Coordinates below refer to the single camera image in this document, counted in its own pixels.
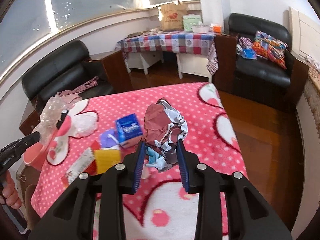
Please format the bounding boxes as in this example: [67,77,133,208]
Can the pink polka dot blanket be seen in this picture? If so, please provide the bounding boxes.
[31,83,246,239]

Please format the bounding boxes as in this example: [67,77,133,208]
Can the yellow box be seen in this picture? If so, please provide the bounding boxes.
[94,148,121,174]

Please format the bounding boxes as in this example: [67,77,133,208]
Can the white side table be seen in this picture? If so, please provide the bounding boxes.
[124,51,212,82]

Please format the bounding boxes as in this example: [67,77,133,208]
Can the blue tissue pack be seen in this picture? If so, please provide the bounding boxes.
[115,113,143,148]

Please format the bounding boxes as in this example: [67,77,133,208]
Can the person's left hand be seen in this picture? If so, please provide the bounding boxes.
[0,171,22,210]

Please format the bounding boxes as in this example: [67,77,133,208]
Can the pink clothes on armchair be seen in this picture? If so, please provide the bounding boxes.
[58,76,98,110]

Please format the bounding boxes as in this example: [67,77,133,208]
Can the brown paper shopping bag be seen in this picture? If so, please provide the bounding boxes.
[160,4,188,31]

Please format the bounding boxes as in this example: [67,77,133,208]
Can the maroon foil wrapper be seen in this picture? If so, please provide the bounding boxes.
[142,98,188,173]

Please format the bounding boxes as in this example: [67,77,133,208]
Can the checkered tablecloth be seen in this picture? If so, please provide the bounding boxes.
[115,31,219,75]

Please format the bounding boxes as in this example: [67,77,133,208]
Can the pink plastic trash bin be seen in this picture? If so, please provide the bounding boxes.
[23,115,72,171]

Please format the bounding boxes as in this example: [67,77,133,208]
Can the clear plastic wrap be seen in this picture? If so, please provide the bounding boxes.
[33,93,67,145]

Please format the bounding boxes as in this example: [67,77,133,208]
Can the black leather armchair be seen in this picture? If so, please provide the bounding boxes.
[213,13,309,112]
[19,39,133,137]

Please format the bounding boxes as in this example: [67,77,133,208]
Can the colourful cushion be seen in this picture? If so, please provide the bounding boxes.
[252,31,287,69]

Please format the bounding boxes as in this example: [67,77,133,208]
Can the blue item on armchair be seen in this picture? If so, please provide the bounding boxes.
[240,48,257,60]

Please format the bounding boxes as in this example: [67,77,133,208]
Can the black leather armchair right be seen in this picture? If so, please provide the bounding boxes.
[213,13,309,112]

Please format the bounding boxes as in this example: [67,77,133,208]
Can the black leather armchair left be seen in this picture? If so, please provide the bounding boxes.
[19,39,133,137]

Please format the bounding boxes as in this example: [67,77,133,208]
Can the white crumpled plastic ball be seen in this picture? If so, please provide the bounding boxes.
[73,112,98,137]

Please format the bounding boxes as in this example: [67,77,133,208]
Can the clear plastic cup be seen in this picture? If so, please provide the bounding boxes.
[141,166,150,180]

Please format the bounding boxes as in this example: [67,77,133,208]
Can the green white box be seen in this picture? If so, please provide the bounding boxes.
[183,15,202,31]

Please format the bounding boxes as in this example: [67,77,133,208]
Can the long medicine box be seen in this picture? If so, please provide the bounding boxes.
[62,147,97,188]

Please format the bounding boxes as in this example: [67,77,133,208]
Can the purple crumpled wrapper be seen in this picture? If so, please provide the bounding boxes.
[100,129,119,148]

